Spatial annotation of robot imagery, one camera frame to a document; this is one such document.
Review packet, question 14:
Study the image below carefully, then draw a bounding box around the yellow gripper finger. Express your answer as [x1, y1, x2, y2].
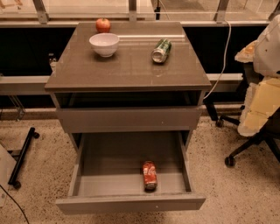
[237, 78, 280, 137]
[234, 40, 257, 63]

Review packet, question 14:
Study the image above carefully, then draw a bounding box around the red coke can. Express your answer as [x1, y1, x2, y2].
[143, 161, 158, 191]

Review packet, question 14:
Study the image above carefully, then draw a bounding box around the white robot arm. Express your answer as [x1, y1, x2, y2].
[234, 15, 280, 137]

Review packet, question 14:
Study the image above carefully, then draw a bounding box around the green soda can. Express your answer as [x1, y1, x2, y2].
[151, 38, 172, 63]

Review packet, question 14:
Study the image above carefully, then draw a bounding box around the closed grey top drawer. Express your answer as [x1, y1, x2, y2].
[56, 107, 201, 133]

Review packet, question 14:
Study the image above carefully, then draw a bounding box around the grey drawer cabinet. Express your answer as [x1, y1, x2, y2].
[45, 22, 210, 148]

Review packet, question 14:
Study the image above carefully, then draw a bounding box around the open grey middle drawer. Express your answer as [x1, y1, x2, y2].
[56, 131, 206, 214]

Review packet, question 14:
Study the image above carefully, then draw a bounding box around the black office chair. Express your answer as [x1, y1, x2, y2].
[204, 63, 280, 167]

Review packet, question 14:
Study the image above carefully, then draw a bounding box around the white ceramic bowl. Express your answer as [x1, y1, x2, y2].
[89, 33, 120, 57]

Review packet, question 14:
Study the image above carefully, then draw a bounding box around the red apple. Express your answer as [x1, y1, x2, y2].
[95, 18, 111, 33]

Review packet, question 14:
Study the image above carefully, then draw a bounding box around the black wheeled stand base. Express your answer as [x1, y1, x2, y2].
[8, 127, 39, 189]

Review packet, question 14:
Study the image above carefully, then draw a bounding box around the white hanging cable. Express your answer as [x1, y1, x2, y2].
[202, 20, 233, 101]

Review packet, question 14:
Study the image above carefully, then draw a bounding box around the black floor cable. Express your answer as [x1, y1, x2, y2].
[0, 185, 31, 224]

